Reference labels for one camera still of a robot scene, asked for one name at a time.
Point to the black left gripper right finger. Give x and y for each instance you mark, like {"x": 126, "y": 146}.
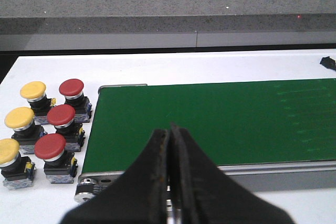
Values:
{"x": 204, "y": 194}

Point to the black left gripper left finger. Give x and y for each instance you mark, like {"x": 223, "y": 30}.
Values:
{"x": 137, "y": 196}

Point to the red push button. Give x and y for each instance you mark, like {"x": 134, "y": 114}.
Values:
{"x": 60, "y": 165}
{"x": 62, "y": 117}
{"x": 72, "y": 90}

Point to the yellow push button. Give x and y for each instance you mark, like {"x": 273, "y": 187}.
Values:
{"x": 18, "y": 171}
{"x": 26, "y": 132}
{"x": 35, "y": 94}

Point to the green conveyor belt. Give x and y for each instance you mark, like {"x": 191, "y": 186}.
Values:
{"x": 264, "y": 135}

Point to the small black clip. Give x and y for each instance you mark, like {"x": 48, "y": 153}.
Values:
{"x": 328, "y": 63}

